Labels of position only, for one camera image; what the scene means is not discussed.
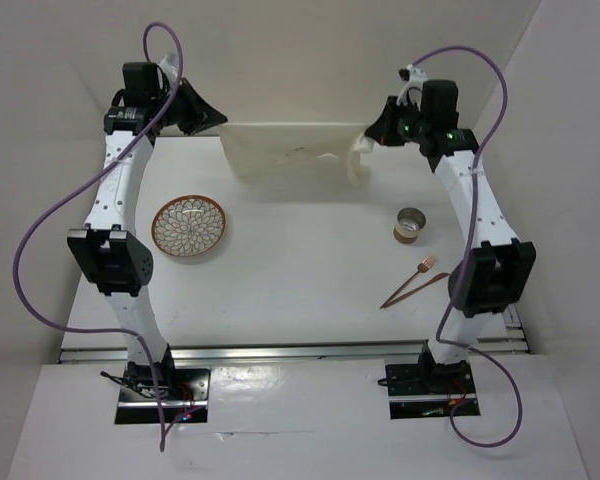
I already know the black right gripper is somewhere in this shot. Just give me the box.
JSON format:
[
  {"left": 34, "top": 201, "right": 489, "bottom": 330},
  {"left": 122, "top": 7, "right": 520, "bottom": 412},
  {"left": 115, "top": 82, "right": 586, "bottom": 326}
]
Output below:
[{"left": 369, "top": 95, "right": 432, "bottom": 146}]

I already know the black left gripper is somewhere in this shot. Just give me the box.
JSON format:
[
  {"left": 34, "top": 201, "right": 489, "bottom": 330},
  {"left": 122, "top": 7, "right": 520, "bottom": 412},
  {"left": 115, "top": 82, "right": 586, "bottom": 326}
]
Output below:
[{"left": 149, "top": 77, "right": 224, "bottom": 136}]

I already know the cream cloth napkin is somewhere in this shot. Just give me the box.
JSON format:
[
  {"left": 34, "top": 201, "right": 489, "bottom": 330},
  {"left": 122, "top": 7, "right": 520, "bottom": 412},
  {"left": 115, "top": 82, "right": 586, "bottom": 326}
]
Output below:
[{"left": 217, "top": 122, "right": 376, "bottom": 187}]

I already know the floral plate with orange rim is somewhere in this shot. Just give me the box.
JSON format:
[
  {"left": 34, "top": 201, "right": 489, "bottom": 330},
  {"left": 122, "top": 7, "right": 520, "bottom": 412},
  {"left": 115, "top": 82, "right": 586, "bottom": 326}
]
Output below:
[{"left": 151, "top": 195, "right": 227, "bottom": 259}]

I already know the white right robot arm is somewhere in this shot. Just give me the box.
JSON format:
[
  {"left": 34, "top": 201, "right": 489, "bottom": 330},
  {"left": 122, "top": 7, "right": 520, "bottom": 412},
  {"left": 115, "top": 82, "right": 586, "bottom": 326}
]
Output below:
[{"left": 365, "top": 77, "right": 536, "bottom": 392}]

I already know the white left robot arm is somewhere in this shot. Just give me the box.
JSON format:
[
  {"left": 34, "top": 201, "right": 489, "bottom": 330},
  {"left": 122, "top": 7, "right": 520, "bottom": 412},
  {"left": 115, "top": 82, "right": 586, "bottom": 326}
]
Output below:
[{"left": 67, "top": 59, "right": 227, "bottom": 399}]

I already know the steel cup with cork base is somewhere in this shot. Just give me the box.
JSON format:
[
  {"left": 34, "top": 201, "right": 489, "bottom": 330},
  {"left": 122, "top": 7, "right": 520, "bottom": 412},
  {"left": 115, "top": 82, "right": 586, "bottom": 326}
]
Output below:
[{"left": 393, "top": 207, "right": 427, "bottom": 244}]

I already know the copper fork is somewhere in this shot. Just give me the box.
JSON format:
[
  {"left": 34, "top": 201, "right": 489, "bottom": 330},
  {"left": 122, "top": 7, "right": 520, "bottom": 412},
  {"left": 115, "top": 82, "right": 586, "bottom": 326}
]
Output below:
[{"left": 380, "top": 256, "right": 437, "bottom": 309}]

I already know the copper knife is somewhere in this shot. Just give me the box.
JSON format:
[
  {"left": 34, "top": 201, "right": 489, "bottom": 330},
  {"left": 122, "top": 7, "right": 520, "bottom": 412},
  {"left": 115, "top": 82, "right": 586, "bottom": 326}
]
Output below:
[{"left": 384, "top": 273, "right": 450, "bottom": 308}]

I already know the aluminium side rail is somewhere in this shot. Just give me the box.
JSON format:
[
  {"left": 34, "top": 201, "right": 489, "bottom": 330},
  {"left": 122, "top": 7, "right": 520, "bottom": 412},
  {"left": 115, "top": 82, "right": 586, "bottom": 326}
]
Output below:
[{"left": 502, "top": 305, "right": 531, "bottom": 354}]

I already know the aluminium front rail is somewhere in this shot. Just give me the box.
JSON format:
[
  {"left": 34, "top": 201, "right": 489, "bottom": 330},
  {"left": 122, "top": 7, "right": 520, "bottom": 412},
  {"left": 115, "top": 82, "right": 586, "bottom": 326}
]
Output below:
[{"left": 58, "top": 338, "right": 530, "bottom": 364}]

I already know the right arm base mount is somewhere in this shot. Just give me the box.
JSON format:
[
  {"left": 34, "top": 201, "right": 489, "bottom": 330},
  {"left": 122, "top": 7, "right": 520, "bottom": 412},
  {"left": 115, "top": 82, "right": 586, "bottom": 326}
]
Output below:
[{"left": 376, "top": 362, "right": 481, "bottom": 420}]

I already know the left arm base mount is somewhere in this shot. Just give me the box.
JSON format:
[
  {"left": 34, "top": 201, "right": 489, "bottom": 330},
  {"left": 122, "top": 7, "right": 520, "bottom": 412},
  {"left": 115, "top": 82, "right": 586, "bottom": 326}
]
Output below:
[{"left": 100, "top": 368, "right": 211, "bottom": 425}]

